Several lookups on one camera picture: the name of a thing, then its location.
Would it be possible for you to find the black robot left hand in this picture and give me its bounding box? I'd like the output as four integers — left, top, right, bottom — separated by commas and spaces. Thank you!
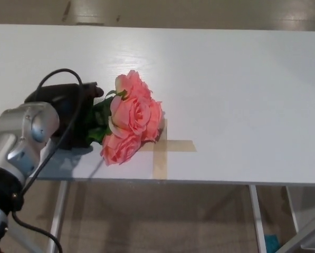
24, 82, 105, 151

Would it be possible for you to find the pink artificial rose bouquet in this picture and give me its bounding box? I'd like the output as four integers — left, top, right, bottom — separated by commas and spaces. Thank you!
0, 70, 165, 167

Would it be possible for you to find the white metal table leg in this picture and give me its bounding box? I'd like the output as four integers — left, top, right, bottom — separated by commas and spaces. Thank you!
284, 186, 300, 234
249, 184, 268, 253
46, 181, 69, 253

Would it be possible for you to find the long beige tape strip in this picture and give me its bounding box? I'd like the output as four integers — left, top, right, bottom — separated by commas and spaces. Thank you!
152, 118, 169, 180

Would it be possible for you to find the short beige tape strip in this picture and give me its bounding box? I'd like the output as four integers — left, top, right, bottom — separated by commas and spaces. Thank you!
139, 139, 197, 153

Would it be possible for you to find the teal object on floor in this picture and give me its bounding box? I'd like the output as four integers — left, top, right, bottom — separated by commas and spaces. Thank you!
265, 233, 281, 252

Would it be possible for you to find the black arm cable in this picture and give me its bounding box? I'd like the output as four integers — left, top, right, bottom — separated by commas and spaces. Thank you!
11, 68, 85, 253

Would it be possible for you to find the grey metal frame bar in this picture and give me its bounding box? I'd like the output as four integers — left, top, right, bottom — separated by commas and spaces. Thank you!
278, 207, 315, 253

